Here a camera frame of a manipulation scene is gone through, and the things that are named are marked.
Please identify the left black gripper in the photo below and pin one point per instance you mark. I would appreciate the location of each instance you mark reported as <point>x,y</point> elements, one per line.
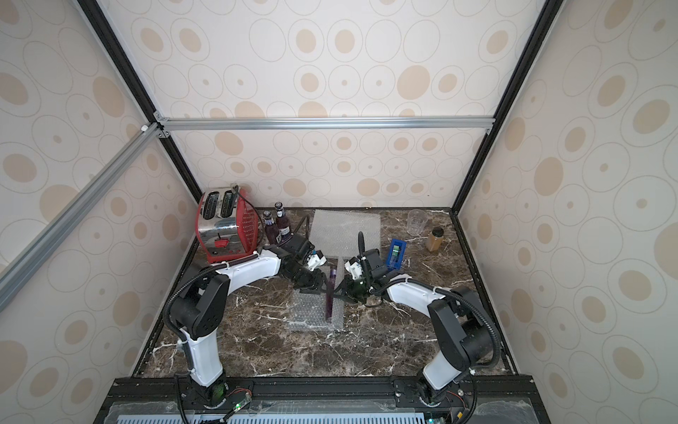
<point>316,283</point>

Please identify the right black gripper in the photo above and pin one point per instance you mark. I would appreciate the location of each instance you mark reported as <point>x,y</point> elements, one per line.
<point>356,286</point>

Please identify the blue tape dispenser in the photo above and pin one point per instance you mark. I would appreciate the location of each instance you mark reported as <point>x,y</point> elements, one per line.
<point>396,254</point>

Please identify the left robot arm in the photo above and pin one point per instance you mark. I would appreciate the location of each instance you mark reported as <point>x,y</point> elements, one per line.
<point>195,311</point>

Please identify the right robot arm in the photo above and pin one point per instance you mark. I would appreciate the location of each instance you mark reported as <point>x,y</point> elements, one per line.
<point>467,337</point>

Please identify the stack of bubble wrap sheets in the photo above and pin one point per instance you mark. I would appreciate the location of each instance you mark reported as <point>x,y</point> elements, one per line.
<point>335,233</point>

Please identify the clear drinking glass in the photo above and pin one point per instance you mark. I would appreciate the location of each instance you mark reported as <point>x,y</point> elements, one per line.
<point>416,222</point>

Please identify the brown spice jar black lid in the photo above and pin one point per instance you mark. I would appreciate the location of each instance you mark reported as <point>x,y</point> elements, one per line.
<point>434,239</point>

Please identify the red and chrome toaster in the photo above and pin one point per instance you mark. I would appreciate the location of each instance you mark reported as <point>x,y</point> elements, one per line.
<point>226,225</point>

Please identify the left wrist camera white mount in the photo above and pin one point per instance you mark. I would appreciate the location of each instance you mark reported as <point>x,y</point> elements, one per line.
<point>315,260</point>

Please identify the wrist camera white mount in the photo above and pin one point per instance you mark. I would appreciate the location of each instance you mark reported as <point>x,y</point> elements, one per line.
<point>354,268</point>
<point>315,260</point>

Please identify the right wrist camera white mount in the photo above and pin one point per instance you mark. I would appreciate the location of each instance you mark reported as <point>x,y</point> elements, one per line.
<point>354,268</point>

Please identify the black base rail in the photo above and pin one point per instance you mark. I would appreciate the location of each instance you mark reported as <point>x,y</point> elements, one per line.
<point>394,399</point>

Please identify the horizontal aluminium frame bar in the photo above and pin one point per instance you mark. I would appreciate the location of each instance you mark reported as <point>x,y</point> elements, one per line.
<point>315,124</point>

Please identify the diagonal aluminium frame bar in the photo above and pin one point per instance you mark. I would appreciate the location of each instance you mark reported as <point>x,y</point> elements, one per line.
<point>31,259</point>

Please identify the black left frame post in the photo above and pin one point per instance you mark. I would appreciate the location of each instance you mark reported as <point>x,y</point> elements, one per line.
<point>94,15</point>

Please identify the black frame post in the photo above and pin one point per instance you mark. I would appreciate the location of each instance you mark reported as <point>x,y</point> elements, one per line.
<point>546,19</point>
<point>94,15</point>

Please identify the black right frame post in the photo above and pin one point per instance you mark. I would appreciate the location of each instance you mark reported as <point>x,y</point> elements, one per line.
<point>546,19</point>

